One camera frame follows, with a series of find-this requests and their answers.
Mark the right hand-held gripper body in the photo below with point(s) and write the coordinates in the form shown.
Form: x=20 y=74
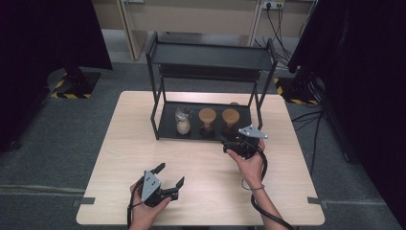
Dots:
x=252 y=131

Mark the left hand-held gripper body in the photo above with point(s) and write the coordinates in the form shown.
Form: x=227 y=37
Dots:
x=150 y=187

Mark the glass jar with wooden lid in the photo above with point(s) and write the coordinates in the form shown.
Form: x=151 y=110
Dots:
x=230 y=116
x=207 y=115

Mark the clear glass jar white contents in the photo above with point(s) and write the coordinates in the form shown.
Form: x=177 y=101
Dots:
x=183 y=125

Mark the black metal shelf rack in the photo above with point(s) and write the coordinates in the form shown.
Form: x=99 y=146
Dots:
x=207 y=56

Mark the person's left hand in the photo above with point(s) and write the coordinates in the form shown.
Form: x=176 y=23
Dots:
x=145 y=215

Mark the person's right hand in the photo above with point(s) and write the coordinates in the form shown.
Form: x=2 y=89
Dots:
x=252 y=169

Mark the small brown round object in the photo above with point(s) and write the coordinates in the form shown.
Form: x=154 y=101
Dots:
x=234 y=103

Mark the thin dark wrist band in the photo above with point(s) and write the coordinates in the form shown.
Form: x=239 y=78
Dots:
x=255 y=188

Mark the stand base with striped tape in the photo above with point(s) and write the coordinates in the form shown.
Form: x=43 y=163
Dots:
x=76 y=84
x=298 y=92

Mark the grey tape strip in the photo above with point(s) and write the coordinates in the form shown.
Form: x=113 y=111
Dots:
x=84 y=201
x=316 y=201

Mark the dark curtain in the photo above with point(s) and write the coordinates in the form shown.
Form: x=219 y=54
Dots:
x=38 y=48
x=367 y=80

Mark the white power strip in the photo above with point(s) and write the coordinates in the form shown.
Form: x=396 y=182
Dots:
x=273 y=4

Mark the beige wooden cabinet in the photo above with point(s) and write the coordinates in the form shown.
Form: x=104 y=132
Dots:
x=191 y=16

